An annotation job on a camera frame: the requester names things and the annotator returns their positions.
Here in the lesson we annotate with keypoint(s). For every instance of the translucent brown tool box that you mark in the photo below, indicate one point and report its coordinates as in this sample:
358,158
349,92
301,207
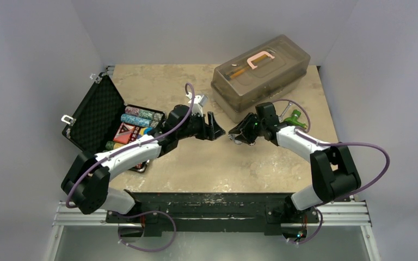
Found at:
271,80

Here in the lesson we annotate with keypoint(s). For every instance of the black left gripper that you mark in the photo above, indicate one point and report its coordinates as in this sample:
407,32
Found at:
211,129

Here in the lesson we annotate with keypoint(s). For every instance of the black poker set case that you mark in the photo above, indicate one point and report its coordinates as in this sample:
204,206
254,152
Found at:
97,118

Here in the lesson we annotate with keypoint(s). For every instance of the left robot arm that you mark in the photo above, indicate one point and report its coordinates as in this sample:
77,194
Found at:
87,181

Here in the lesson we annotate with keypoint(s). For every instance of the silver open-end wrench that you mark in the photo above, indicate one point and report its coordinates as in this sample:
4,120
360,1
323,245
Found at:
281,116

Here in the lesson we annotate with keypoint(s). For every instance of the yellow blue chip row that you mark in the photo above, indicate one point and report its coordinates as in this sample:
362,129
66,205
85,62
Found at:
112,145

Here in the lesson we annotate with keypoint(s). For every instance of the hammer inside tool box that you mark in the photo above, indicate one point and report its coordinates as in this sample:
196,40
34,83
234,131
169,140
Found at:
237,72

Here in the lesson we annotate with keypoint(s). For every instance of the light blue chip row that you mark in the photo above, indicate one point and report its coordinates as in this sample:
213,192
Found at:
138,121

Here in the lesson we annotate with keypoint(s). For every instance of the red dice row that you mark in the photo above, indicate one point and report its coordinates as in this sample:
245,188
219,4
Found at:
135,136

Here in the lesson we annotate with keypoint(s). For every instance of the red playing card deck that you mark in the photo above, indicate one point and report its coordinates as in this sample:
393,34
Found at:
124,139

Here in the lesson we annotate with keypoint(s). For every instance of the red white chip row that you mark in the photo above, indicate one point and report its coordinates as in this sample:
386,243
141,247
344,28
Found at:
140,167

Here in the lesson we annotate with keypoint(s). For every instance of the green grey chip row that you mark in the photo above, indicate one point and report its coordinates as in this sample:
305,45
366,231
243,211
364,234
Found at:
143,113

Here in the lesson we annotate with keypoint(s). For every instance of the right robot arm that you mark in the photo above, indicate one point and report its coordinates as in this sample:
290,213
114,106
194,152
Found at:
333,171

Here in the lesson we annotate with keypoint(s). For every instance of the pink tool box handle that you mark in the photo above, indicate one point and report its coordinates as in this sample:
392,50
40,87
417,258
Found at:
253,61

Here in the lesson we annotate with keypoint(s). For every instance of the green plastic faucet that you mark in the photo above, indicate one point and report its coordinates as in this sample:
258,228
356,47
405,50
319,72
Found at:
293,120

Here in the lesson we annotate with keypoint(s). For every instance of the blue round button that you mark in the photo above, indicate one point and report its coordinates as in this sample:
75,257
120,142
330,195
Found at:
146,130

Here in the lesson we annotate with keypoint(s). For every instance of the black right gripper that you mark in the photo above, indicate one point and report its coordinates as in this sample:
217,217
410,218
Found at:
247,129

